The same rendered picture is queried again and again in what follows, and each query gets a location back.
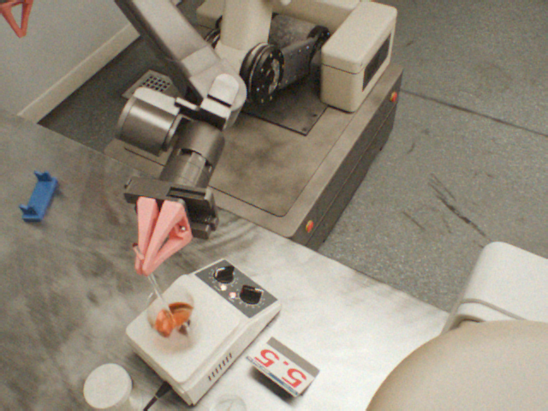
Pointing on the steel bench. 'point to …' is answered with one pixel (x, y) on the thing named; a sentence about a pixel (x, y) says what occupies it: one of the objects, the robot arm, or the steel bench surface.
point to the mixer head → (482, 344)
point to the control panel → (235, 289)
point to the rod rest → (39, 197)
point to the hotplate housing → (194, 386)
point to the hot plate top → (222, 324)
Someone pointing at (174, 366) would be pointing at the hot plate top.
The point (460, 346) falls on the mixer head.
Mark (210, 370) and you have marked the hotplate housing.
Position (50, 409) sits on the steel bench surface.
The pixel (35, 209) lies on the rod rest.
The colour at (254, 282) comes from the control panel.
